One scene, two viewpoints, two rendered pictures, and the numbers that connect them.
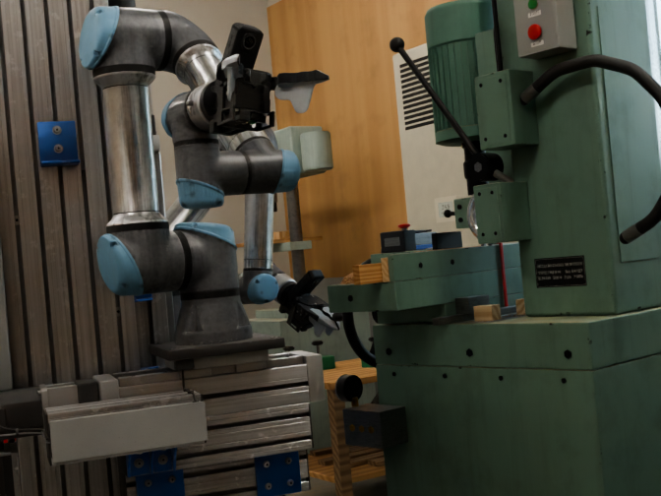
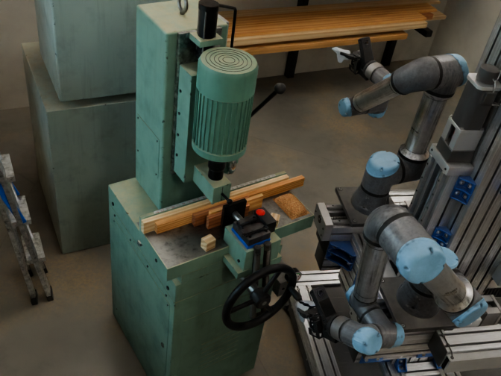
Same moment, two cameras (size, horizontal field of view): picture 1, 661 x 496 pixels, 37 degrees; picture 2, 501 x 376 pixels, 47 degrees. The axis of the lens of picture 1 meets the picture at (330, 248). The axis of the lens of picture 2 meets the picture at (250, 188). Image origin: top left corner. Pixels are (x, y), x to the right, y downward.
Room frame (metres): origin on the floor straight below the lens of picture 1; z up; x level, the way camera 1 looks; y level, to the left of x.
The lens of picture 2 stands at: (3.76, -0.16, 2.28)
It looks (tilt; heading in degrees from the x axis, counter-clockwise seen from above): 39 degrees down; 183
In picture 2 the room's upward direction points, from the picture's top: 10 degrees clockwise
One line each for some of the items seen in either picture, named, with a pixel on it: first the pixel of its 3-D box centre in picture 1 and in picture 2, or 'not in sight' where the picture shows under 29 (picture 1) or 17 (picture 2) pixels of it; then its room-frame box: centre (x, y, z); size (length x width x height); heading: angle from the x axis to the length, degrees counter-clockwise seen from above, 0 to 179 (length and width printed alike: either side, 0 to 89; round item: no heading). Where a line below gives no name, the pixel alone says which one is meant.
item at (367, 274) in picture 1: (457, 264); (234, 202); (2.19, -0.28, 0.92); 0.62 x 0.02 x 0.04; 132
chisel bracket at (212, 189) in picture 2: (487, 214); (212, 183); (2.24, -0.36, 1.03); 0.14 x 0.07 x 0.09; 42
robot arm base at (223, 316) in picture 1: (211, 315); (372, 194); (1.92, 0.24, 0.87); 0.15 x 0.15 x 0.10
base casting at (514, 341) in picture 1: (535, 332); (191, 221); (2.16, -0.43, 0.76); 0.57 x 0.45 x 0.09; 42
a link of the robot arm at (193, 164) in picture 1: (208, 174); (375, 103); (1.64, 0.19, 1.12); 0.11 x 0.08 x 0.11; 124
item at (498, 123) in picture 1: (506, 110); not in sight; (1.99, -0.38, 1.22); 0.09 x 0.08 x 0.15; 42
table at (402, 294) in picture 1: (439, 286); (236, 236); (2.31, -0.25, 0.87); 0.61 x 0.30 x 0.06; 132
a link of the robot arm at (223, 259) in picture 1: (203, 256); (382, 171); (1.92, 0.25, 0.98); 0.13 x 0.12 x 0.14; 124
